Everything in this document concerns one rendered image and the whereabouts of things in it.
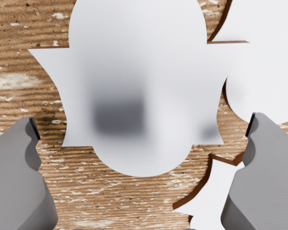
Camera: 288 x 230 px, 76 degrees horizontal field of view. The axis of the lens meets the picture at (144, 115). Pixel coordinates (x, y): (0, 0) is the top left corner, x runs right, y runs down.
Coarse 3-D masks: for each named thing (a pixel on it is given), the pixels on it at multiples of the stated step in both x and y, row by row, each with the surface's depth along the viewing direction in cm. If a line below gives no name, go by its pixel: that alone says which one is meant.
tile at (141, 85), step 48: (96, 0) 9; (144, 0) 9; (192, 0) 9; (48, 48) 11; (96, 48) 11; (144, 48) 11; (192, 48) 11; (240, 48) 11; (96, 96) 12; (144, 96) 12; (192, 96) 12; (96, 144) 14; (144, 144) 14; (192, 144) 14
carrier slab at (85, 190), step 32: (0, 0) 11; (32, 0) 11; (64, 0) 11; (224, 0) 11; (0, 32) 11; (32, 32) 11; (64, 32) 11; (0, 64) 12; (32, 64) 12; (0, 96) 13; (32, 96) 13; (0, 128) 15; (64, 128) 15; (224, 128) 15; (64, 160) 16; (96, 160) 16; (192, 160) 17; (64, 192) 18; (96, 192) 18; (128, 192) 19; (160, 192) 19; (64, 224) 21; (96, 224) 21; (128, 224) 21; (160, 224) 21
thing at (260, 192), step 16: (256, 112) 10; (256, 128) 10; (272, 128) 9; (256, 144) 8; (272, 144) 8; (256, 160) 7; (272, 160) 7; (240, 176) 7; (256, 176) 7; (272, 176) 7; (240, 192) 6; (256, 192) 6; (272, 192) 6; (224, 208) 6; (240, 208) 6; (256, 208) 6; (272, 208) 6; (224, 224) 6; (240, 224) 6; (256, 224) 5; (272, 224) 5
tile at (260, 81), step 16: (240, 0) 10; (256, 0) 10; (272, 0) 10; (224, 16) 11; (240, 16) 11; (256, 16) 11; (272, 16) 11; (224, 32) 11; (240, 32) 11; (256, 32) 11; (272, 32) 11; (256, 48) 12; (272, 48) 12; (240, 64) 12; (256, 64) 12; (272, 64) 12; (240, 80) 12; (256, 80) 13; (272, 80) 13; (224, 96) 14; (240, 96) 13; (256, 96) 13; (272, 96) 13; (240, 112) 14; (272, 112) 14
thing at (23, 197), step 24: (24, 120) 10; (0, 144) 9; (24, 144) 9; (0, 168) 7; (24, 168) 7; (0, 192) 6; (24, 192) 6; (48, 192) 7; (0, 216) 6; (24, 216) 6; (48, 216) 6
